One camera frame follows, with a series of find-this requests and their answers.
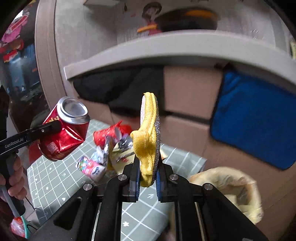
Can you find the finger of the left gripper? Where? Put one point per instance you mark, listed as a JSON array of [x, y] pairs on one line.
[[44, 130]]

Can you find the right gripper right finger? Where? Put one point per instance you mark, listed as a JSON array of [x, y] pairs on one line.
[[162, 178]]

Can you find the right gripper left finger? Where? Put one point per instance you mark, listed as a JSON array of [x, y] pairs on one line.
[[134, 181]]

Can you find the crushed red soda can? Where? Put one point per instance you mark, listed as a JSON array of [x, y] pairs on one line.
[[74, 119]]

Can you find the yellow scouring sponge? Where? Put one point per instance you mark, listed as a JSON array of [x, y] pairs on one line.
[[147, 139]]

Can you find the red plastic bag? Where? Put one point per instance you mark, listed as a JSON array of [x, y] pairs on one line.
[[116, 131]]

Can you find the yellow noodle wrapper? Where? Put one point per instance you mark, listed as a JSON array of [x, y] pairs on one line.
[[122, 154]]

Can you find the pink tissue pack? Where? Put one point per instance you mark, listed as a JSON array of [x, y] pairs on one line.
[[90, 168]]

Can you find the yellow plastic trash bag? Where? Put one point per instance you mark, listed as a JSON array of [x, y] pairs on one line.
[[238, 187]]

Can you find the grey kitchen countertop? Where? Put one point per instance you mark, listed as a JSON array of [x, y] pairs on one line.
[[195, 48]]

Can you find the person left hand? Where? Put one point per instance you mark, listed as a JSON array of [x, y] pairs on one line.
[[17, 181]]

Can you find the green checked tablecloth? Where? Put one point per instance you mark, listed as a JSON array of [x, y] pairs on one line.
[[71, 206]]

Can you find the black hanging cloth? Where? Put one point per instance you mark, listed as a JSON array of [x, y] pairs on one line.
[[122, 89]]

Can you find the blue hanging towel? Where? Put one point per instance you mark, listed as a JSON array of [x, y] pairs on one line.
[[256, 117]]

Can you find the black wok orange handle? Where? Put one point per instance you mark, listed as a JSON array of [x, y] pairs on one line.
[[193, 18]]

